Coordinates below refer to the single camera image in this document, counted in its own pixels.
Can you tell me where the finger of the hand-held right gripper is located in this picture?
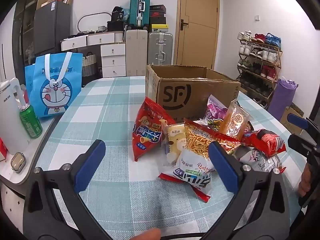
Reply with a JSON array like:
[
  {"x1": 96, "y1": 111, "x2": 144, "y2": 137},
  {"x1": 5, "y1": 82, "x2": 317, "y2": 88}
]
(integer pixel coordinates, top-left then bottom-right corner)
[
  {"x1": 287, "y1": 114, "x2": 318, "y2": 133},
  {"x1": 287, "y1": 134, "x2": 314, "y2": 157}
]

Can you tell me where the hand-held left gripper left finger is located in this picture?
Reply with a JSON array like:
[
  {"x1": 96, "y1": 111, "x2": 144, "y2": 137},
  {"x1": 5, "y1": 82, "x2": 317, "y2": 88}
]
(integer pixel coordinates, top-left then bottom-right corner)
[{"x1": 22, "y1": 139, "x2": 110, "y2": 240}]

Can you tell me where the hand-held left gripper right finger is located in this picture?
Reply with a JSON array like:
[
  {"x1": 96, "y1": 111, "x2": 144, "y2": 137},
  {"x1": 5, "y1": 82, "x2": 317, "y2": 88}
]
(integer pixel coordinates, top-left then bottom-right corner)
[{"x1": 200, "y1": 141, "x2": 292, "y2": 240}]

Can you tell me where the red gridded snack packet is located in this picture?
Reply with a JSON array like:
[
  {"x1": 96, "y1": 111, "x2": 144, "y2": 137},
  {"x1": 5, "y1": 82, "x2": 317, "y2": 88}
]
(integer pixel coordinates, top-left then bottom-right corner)
[{"x1": 241, "y1": 129, "x2": 287, "y2": 158}]

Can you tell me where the white black-print snack bag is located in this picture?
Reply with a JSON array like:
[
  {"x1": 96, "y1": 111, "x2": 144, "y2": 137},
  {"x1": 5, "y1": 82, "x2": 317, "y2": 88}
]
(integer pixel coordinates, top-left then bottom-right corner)
[{"x1": 237, "y1": 147, "x2": 285, "y2": 178}]

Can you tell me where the orange noodle snack bag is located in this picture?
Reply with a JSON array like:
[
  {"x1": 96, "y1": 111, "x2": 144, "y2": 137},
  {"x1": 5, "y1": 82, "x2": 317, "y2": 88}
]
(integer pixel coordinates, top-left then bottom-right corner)
[{"x1": 184, "y1": 119, "x2": 242, "y2": 160}]

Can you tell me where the orange clear snack packet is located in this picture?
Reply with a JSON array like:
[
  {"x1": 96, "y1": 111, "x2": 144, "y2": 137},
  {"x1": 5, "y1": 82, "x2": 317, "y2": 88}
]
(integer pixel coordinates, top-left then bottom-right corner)
[{"x1": 220, "y1": 99, "x2": 250, "y2": 140}]

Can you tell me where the purple snack packet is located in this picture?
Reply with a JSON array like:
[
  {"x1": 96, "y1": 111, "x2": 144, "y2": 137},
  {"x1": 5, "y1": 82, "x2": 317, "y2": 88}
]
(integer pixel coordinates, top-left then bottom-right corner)
[{"x1": 204, "y1": 94, "x2": 229, "y2": 130}]

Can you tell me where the yellow cake packet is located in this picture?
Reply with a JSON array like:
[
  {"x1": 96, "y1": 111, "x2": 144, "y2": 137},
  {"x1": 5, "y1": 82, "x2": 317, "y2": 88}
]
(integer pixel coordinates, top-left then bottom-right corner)
[{"x1": 161, "y1": 120, "x2": 188, "y2": 167}]

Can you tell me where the red triangular snack bag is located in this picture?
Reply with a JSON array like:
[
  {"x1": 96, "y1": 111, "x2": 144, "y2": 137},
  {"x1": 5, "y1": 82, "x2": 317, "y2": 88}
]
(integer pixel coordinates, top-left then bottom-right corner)
[{"x1": 132, "y1": 97, "x2": 177, "y2": 162}]

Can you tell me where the brown cardboard box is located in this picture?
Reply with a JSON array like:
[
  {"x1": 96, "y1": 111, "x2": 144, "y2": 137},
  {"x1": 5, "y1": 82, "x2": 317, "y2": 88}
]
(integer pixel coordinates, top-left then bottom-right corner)
[{"x1": 145, "y1": 64, "x2": 242, "y2": 125}]

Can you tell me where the person's right hand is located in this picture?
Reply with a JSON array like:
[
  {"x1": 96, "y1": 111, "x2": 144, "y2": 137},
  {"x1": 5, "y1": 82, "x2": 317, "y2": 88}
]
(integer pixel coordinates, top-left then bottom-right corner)
[{"x1": 298, "y1": 165, "x2": 313, "y2": 197}]

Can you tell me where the person's left hand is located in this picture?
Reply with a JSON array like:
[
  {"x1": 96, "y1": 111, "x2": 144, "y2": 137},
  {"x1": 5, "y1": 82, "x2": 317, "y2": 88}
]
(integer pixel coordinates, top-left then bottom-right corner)
[{"x1": 132, "y1": 228, "x2": 162, "y2": 240}]

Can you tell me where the printed cardboard floor box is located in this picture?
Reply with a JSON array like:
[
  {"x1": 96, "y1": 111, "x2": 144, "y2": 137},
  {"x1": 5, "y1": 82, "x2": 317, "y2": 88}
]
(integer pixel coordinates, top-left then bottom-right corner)
[{"x1": 280, "y1": 102, "x2": 305, "y2": 134}]

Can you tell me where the purple rolled mat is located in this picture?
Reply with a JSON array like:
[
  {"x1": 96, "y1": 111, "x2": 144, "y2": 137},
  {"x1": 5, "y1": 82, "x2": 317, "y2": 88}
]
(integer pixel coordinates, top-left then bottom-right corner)
[{"x1": 267, "y1": 78, "x2": 298, "y2": 118}]

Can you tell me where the white side cabinet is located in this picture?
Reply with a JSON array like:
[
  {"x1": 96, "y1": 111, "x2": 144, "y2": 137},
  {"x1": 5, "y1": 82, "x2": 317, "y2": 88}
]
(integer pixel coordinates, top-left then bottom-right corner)
[{"x1": 0, "y1": 115, "x2": 62, "y2": 230}]

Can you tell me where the wooden shoe rack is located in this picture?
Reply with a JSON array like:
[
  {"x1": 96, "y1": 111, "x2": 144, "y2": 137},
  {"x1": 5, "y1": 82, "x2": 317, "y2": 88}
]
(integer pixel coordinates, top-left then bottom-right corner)
[{"x1": 236, "y1": 31, "x2": 283, "y2": 108}]

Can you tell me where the checkered teal tablecloth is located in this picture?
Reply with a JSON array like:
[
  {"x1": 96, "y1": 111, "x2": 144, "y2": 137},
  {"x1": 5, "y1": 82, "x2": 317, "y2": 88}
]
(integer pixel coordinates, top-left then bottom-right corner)
[{"x1": 35, "y1": 76, "x2": 308, "y2": 240}]

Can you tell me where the beige earbuds case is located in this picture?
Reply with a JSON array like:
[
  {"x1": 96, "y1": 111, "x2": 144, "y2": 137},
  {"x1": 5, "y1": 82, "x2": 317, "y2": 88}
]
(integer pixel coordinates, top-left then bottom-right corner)
[{"x1": 10, "y1": 152, "x2": 27, "y2": 172}]

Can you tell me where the green drink can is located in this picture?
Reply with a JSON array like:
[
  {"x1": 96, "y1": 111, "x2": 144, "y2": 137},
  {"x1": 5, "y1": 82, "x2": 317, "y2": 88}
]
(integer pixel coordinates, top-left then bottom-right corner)
[{"x1": 19, "y1": 103, "x2": 43, "y2": 138}]

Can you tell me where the group of assorted shoes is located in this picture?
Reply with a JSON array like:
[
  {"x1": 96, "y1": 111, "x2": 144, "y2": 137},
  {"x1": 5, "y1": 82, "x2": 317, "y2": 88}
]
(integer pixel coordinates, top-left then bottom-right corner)
[{"x1": 237, "y1": 31, "x2": 282, "y2": 105}]

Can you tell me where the blue cartoon tote bag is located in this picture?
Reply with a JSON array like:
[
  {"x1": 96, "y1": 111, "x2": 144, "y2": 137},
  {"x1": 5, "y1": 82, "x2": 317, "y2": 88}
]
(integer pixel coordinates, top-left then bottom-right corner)
[{"x1": 31, "y1": 52, "x2": 83, "y2": 118}]

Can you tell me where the red and white box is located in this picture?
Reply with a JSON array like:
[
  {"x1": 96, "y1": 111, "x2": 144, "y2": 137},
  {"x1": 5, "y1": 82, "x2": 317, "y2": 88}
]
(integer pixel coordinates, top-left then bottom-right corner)
[{"x1": 0, "y1": 137, "x2": 8, "y2": 162}]

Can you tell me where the white electric kettle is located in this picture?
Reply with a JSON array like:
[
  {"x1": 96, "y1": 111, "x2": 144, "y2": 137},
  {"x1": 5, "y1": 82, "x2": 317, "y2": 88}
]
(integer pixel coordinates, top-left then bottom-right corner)
[{"x1": 0, "y1": 78, "x2": 32, "y2": 155}]

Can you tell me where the woven laundry basket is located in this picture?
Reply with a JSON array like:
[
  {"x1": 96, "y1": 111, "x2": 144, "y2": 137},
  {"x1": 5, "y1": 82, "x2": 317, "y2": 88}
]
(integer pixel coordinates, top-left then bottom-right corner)
[{"x1": 82, "y1": 52, "x2": 97, "y2": 77}]

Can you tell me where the white drawer desk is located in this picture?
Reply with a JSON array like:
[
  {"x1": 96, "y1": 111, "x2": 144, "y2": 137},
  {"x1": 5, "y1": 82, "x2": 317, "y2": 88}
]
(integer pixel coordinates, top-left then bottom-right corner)
[{"x1": 60, "y1": 31, "x2": 127, "y2": 78}]

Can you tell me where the beige suitcase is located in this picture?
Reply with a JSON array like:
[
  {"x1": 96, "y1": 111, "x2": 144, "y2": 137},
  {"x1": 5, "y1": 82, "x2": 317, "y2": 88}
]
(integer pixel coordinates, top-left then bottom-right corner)
[{"x1": 125, "y1": 29, "x2": 148, "y2": 77}]

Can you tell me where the silver suitcase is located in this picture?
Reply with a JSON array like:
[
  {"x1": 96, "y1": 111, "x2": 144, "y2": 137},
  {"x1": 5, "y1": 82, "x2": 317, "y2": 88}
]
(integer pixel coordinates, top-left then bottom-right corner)
[{"x1": 147, "y1": 32, "x2": 173, "y2": 65}]

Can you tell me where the wooden door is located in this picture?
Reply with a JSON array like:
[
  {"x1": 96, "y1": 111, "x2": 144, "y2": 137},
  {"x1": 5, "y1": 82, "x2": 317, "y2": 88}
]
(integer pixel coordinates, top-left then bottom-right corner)
[{"x1": 176, "y1": 0, "x2": 220, "y2": 70}]

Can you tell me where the black glass cabinet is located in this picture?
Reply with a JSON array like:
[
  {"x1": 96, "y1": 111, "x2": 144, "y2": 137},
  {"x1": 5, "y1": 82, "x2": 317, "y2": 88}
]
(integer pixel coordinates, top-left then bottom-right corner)
[{"x1": 12, "y1": 0, "x2": 38, "y2": 80}]

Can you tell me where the dark grey fridge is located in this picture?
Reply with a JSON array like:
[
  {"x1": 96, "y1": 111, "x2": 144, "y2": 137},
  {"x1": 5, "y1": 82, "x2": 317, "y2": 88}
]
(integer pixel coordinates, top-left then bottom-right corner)
[{"x1": 34, "y1": 0, "x2": 73, "y2": 55}]

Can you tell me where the yellow and black box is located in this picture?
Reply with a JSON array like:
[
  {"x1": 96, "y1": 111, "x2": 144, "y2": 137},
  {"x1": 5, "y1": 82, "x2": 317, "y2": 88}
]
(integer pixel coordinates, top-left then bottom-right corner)
[{"x1": 151, "y1": 24, "x2": 170, "y2": 33}]

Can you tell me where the black bag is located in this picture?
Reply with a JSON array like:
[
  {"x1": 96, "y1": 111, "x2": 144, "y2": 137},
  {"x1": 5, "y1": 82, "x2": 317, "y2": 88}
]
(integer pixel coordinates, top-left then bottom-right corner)
[{"x1": 111, "y1": 6, "x2": 125, "y2": 22}]

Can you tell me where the teal suitcase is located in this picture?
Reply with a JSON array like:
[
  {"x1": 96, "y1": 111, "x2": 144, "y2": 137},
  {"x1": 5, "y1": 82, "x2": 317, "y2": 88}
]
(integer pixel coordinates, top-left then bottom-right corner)
[{"x1": 129, "y1": 0, "x2": 150, "y2": 29}]

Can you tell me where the stack of black shoe boxes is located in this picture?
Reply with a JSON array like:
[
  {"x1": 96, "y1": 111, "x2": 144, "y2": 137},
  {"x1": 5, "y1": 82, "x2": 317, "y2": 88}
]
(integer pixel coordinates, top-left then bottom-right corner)
[{"x1": 149, "y1": 4, "x2": 167, "y2": 25}]

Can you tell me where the oval metal ring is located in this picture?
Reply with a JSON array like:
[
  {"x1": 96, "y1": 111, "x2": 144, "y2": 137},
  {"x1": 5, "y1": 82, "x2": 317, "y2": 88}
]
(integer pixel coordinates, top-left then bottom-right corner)
[{"x1": 77, "y1": 12, "x2": 113, "y2": 34}]

